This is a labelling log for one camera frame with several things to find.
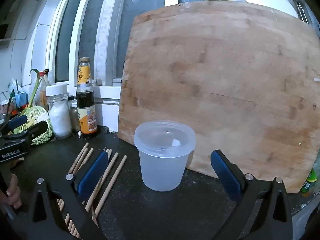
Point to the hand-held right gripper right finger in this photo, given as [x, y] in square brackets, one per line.
[225, 175]

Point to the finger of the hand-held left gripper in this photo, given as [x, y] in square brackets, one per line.
[37, 130]
[17, 122]

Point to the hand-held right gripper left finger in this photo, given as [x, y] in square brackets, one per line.
[93, 173]

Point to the bunch of bamboo chopsticks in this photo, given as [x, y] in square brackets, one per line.
[112, 175]

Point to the translucent plastic cup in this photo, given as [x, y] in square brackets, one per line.
[162, 167]

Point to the person's left hand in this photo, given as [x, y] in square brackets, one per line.
[14, 192]

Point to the halved green cabbage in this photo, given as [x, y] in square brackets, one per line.
[37, 115]

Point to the blue cup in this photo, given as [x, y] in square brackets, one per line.
[21, 98]

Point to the salt jar white lid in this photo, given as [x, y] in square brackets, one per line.
[58, 115]

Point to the clear plastic bag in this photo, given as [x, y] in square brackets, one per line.
[16, 85]

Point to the green onion stalk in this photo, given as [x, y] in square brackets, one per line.
[33, 87]

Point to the small spice jar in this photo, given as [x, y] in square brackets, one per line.
[74, 117]

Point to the oil bottle red cap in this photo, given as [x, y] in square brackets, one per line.
[45, 90]

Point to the dark sauce bottle yellow label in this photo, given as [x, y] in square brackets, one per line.
[86, 105]

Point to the green plastic bottle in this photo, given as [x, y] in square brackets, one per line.
[308, 180]

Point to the frosted glass window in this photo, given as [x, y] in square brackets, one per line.
[72, 42]

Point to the wooden cutting board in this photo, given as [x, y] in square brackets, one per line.
[220, 75]

